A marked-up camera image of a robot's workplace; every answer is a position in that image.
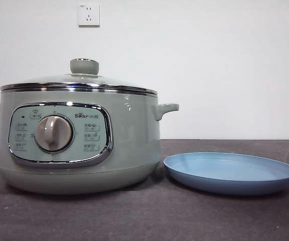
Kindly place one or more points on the glass lid with green knob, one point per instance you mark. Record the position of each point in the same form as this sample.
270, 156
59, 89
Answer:
84, 67

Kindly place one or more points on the pale green electric steamer pot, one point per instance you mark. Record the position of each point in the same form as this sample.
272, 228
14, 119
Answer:
134, 125

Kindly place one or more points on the blue round plate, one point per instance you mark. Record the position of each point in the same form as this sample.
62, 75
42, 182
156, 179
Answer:
229, 173

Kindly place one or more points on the white wall socket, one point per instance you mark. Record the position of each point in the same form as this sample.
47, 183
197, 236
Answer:
88, 15

